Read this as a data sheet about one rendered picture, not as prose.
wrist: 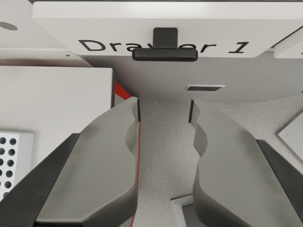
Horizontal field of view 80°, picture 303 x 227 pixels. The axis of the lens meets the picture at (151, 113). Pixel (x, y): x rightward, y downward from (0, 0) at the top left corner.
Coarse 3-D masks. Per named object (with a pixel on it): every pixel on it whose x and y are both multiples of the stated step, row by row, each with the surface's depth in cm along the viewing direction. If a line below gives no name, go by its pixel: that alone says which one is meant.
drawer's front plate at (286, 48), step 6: (300, 30) 23; (294, 36) 24; (300, 36) 23; (282, 42) 26; (288, 42) 25; (294, 42) 24; (300, 42) 23; (276, 48) 28; (282, 48) 26; (288, 48) 25; (294, 48) 25; (300, 48) 25; (276, 54) 28; (282, 54) 27; (288, 54) 27; (294, 54) 27; (300, 54) 27
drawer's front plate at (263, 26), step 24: (48, 24) 21; (72, 24) 20; (96, 24) 20; (120, 24) 20; (144, 24) 20; (168, 24) 20; (192, 24) 20; (216, 24) 20; (240, 24) 19; (264, 24) 19; (288, 24) 19; (72, 48) 27; (96, 48) 27; (120, 48) 27; (216, 48) 26; (264, 48) 25
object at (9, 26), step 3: (0, 24) 24; (3, 24) 24; (6, 24) 24; (9, 24) 24; (3, 27) 25; (6, 27) 25; (9, 27) 25; (12, 27) 25; (15, 27) 25; (12, 30) 26; (15, 30) 26
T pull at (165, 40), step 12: (156, 36) 20; (168, 36) 20; (144, 48) 20; (156, 48) 20; (168, 48) 20; (144, 60) 21; (156, 60) 21; (168, 60) 21; (180, 60) 21; (192, 60) 21
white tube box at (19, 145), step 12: (0, 132) 32; (12, 132) 34; (24, 132) 35; (0, 144) 32; (12, 144) 33; (24, 144) 34; (0, 156) 32; (12, 156) 32; (24, 156) 34; (0, 168) 32; (12, 168) 32; (24, 168) 34; (0, 180) 32; (12, 180) 32; (0, 192) 32
